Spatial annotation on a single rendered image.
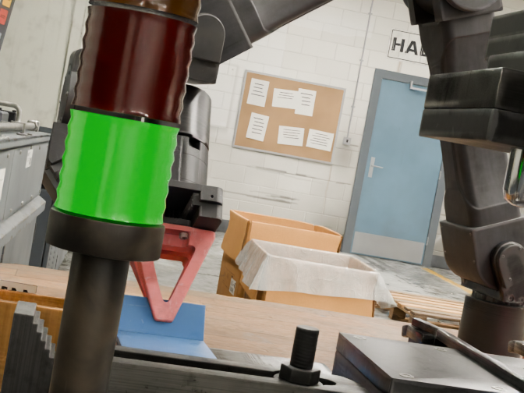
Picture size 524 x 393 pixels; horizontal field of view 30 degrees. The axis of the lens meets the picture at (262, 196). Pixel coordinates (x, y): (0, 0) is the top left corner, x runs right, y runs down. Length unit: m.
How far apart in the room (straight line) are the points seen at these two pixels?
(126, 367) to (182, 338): 0.32
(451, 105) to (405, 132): 11.19
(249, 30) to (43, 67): 4.36
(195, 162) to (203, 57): 0.09
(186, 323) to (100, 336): 0.44
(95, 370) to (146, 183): 0.07
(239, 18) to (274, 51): 10.62
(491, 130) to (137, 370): 0.20
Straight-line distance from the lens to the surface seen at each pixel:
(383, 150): 11.65
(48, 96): 5.17
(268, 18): 0.85
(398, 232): 11.77
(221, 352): 0.77
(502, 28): 0.58
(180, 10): 0.33
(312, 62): 11.52
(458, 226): 0.95
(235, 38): 0.83
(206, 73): 0.82
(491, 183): 0.94
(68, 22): 5.18
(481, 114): 0.49
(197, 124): 0.82
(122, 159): 0.32
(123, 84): 0.32
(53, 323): 0.58
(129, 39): 0.32
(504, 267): 0.93
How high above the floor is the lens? 1.08
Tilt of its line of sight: 3 degrees down
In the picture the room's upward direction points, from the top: 10 degrees clockwise
